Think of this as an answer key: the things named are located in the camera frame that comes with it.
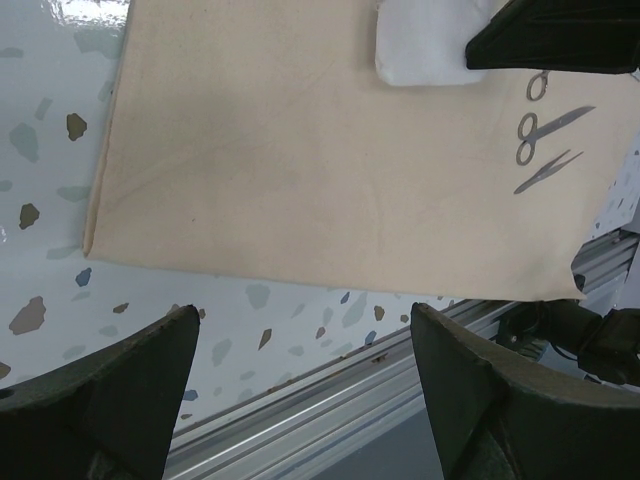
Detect white gauze pad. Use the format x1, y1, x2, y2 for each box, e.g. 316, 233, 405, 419
375, 0, 495, 87

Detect small steel scissors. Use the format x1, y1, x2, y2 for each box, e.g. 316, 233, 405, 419
515, 105, 596, 166

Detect steel tweezers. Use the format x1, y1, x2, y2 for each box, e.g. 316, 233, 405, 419
513, 150, 583, 195

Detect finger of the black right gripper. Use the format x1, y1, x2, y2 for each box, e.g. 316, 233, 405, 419
465, 0, 639, 75

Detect steel hemostat forceps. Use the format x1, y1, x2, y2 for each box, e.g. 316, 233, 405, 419
526, 70, 550, 102

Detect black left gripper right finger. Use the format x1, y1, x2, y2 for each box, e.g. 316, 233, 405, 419
410, 303, 639, 479

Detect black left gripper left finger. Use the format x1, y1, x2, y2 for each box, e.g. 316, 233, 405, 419
1, 305, 200, 479

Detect beige cloth mat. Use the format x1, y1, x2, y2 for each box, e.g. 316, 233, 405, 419
83, 1, 639, 301

